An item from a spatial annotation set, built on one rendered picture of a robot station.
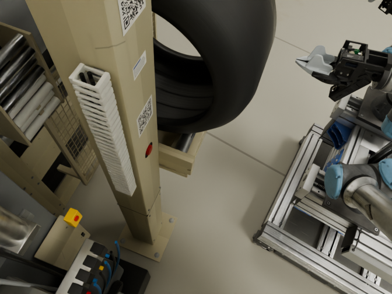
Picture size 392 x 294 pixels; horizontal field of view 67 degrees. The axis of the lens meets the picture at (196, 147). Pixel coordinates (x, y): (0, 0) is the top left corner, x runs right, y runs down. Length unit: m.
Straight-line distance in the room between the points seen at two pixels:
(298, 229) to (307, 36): 1.85
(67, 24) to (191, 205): 1.53
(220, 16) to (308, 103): 1.92
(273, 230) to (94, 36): 1.42
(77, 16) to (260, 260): 1.65
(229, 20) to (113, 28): 0.27
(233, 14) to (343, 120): 1.13
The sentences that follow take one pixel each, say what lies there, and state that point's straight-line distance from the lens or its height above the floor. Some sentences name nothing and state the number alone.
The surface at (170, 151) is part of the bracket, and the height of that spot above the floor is 0.95.
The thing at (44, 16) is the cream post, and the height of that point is 1.49.
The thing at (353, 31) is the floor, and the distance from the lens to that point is 3.32.
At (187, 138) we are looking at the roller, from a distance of 1.00.
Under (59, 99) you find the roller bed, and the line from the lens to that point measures 1.13.
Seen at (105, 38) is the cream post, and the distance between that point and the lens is 0.45.
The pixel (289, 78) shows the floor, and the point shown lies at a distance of 2.59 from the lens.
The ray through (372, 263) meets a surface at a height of 0.63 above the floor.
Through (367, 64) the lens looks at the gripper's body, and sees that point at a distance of 0.83.
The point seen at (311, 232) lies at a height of 0.21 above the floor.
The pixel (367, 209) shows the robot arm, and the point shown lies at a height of 0.99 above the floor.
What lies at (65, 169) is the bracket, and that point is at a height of 0.34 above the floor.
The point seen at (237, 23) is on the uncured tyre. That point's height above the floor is 1.39.
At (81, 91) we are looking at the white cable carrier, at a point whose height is 1.41.
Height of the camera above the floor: 1.78
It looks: 61 degrees down
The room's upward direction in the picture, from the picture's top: 10 degrees clockwise
